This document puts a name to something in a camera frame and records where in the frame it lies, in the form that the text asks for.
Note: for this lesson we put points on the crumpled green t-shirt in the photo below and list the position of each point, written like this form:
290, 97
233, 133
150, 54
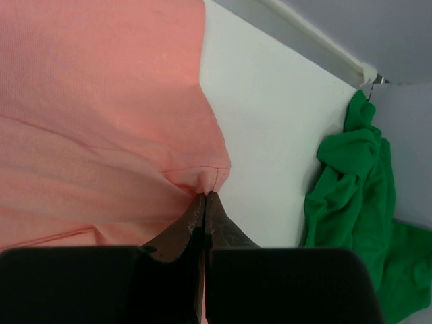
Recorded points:
352, 206

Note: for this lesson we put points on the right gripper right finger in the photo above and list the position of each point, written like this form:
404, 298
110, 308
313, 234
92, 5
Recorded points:
249, 284

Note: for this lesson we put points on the aluminium rear table rail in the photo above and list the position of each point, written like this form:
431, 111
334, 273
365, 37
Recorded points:
327, 53

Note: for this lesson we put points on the pink polo shirt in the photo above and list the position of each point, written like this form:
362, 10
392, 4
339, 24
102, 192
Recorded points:
106, 135

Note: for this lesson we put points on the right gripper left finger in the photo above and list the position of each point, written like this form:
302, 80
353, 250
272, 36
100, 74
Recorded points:
159, 282

